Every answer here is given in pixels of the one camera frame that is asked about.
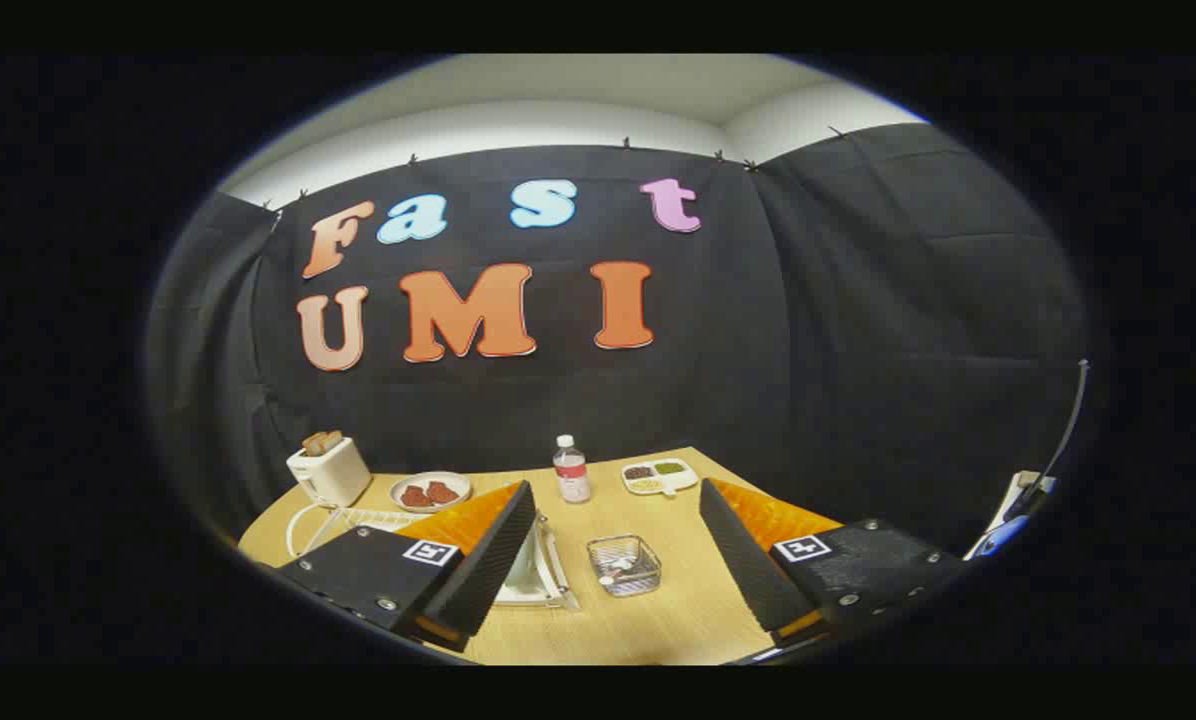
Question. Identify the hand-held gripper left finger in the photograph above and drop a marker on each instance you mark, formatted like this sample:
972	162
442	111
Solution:
488	560

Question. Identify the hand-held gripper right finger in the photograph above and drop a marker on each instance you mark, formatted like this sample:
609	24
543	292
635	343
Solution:
748	560

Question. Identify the white spoon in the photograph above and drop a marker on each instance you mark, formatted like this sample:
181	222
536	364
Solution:
614	571

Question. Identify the small white dish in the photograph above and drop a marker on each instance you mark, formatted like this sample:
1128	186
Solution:
428	477

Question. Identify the reddish brown meat piece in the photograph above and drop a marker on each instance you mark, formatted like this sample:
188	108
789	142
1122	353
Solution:
415	496
442	491

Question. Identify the white divided snack tray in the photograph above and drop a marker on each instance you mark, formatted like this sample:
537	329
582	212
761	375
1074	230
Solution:
673	482

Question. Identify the clear plastic water bottle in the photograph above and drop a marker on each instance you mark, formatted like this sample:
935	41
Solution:
572	475

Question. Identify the white toaster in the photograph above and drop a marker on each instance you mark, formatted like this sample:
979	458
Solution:
333	472

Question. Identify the brown toast slice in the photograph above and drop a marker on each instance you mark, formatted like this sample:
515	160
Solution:
312	445
332	439

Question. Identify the black backdrop cloth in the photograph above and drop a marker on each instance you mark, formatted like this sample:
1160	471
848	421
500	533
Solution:
808	350

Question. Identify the white and blue object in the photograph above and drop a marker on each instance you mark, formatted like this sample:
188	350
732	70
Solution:
1003	535

